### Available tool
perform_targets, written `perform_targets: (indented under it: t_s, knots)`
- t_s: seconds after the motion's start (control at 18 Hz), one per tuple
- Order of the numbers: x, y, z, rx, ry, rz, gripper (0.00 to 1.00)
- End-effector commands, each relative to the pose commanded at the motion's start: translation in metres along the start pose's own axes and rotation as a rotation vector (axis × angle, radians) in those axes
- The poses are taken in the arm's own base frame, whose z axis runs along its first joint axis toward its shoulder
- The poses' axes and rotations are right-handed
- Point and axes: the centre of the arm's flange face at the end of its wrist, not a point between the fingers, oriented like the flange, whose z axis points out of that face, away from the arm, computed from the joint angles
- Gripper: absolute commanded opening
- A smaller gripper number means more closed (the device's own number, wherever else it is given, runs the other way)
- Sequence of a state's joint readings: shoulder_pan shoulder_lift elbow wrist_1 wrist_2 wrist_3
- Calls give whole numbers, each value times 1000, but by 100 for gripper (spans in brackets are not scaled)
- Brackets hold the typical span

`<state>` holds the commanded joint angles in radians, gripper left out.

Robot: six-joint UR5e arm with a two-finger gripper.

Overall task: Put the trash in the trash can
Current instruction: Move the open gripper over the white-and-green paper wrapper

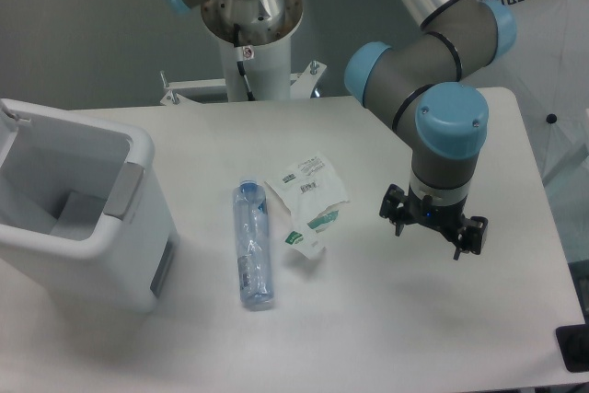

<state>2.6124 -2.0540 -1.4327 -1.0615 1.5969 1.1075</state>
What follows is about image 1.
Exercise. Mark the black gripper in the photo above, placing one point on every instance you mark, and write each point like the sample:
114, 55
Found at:
468, 234

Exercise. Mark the black device at table edge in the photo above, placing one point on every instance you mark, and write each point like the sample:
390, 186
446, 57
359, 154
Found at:
573, 344

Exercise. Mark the white trash can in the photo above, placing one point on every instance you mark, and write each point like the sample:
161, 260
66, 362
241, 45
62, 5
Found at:
82, 211

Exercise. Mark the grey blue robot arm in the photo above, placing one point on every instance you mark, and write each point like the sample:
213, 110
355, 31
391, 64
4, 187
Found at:
417, 92

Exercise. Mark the clear plastic water bottle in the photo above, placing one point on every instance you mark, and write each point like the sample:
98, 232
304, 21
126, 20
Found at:
253, 247

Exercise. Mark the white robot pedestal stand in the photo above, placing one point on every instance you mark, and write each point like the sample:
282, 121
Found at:
254, 40

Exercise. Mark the white Superior umbrella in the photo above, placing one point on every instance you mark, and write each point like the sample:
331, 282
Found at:
547, 70

